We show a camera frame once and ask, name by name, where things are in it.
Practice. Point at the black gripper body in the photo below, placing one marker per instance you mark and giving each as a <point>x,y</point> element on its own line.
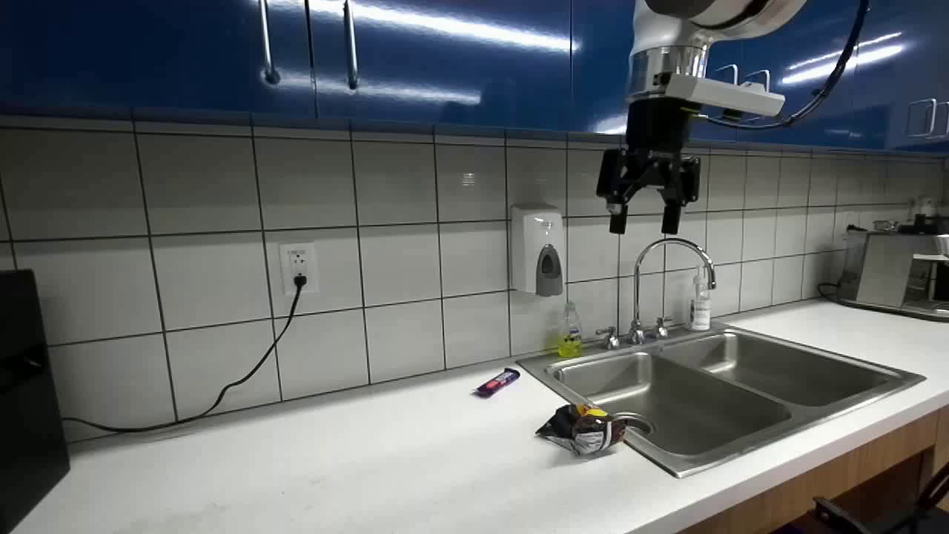
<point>658,127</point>

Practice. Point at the black chips bag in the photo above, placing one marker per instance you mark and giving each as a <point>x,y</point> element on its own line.
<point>584,431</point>

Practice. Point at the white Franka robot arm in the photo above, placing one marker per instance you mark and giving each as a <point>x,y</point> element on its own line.
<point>664,29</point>

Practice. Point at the stainless steel double sink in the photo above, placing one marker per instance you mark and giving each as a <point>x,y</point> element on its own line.
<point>692,403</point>

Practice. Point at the chrome gooseneck faucet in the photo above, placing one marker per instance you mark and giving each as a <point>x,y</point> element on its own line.
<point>640,296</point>

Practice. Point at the blue glossy cabinet door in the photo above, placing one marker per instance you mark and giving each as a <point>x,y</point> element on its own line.
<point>130,47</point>
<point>599,47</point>
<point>446,69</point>
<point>833,97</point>
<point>922,69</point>

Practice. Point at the white pump soap bottle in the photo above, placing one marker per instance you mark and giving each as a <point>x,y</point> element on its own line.
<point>702,314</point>

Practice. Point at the green dish soap bottle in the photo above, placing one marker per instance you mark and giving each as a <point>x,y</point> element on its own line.
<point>564,344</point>

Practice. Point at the purple candy bar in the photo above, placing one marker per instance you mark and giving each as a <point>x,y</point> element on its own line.
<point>498,381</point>

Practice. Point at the silver toaster oven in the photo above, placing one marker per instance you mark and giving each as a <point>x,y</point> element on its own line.
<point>892,269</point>

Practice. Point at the wooden base cabinet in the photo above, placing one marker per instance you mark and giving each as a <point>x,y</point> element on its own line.
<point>791,493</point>

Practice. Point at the black chair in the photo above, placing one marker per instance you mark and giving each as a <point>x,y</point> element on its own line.
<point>842,516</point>

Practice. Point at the black countertop appliance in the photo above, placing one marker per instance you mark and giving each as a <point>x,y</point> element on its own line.
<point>26,396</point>

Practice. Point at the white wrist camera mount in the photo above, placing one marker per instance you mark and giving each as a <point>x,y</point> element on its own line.
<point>732,94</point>

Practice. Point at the wall soap dispenser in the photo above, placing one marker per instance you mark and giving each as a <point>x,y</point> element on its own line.
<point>535,238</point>

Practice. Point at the white wall power outlet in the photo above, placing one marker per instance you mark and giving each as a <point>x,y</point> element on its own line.
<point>300,259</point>

